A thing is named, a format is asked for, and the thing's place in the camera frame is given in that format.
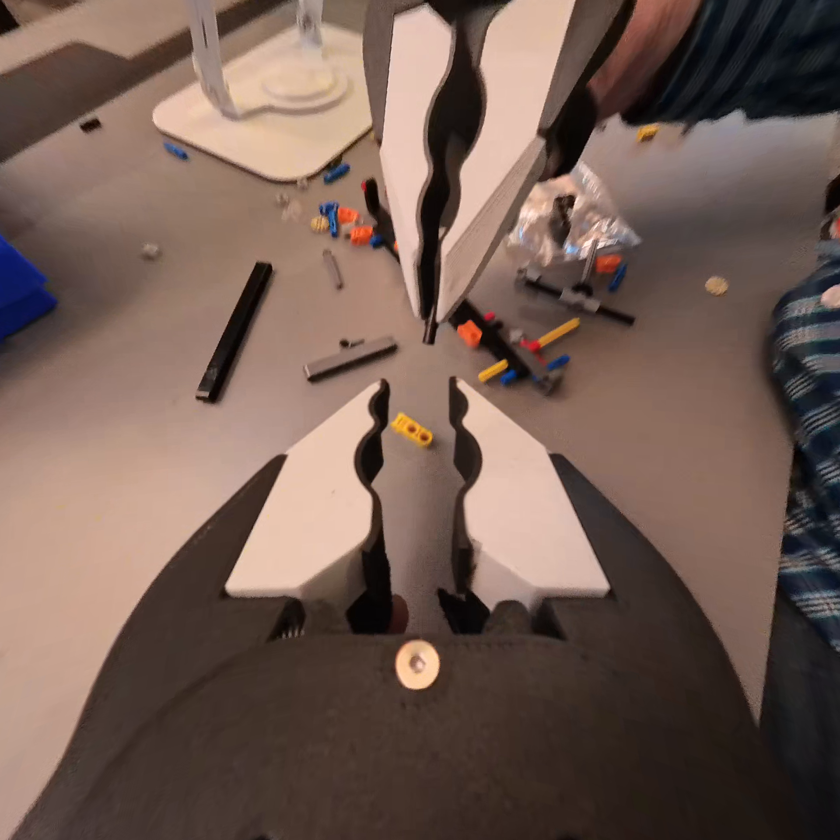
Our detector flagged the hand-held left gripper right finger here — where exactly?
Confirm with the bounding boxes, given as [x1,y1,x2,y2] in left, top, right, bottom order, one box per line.
[438,377,611,632]

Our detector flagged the person's dark trousers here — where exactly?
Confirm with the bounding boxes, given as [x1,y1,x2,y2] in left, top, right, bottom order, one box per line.
[760,587,840,840]

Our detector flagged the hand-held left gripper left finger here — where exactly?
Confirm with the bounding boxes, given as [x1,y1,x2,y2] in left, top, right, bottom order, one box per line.
[225,381,393,632]

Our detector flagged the white stand with flat base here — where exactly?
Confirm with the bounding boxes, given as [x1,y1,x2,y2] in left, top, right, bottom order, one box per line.
[152,0,375,182]

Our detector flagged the yellow lego connector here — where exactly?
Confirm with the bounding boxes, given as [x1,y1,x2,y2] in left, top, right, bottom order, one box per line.
[391,412,434,449]

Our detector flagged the long black lego beam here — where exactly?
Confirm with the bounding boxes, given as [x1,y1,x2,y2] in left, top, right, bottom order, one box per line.
[195,262,274,403]

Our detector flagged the person's right forearm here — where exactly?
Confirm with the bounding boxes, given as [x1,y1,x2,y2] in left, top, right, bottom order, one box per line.
[620,0,840,129]

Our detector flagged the person's plaid shirt torso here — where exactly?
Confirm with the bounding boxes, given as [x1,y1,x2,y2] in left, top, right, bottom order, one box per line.
[768,239,840,652]

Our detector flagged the black lego frame assembly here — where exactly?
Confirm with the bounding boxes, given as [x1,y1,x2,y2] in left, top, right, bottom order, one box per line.
[361,177,572,396]

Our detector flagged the dark grey lego beam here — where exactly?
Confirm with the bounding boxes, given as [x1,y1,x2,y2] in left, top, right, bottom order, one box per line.
[303,336,399,382]

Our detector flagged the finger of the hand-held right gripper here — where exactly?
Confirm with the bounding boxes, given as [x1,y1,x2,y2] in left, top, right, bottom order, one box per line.
[435,0,580,322]
[379,3,455,317]

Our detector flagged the black axle grey connector assembly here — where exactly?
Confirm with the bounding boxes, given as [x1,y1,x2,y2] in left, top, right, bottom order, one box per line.
[515,239,636,326]

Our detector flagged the large clear plastic bag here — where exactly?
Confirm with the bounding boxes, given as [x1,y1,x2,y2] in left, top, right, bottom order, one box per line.
[505,161,642,266]

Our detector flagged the blue plastic bin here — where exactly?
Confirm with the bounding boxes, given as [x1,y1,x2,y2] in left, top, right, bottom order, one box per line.
[0,233,59,343]

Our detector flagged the person's right hand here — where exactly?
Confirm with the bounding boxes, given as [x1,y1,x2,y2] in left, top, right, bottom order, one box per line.
[587,0,703,122]

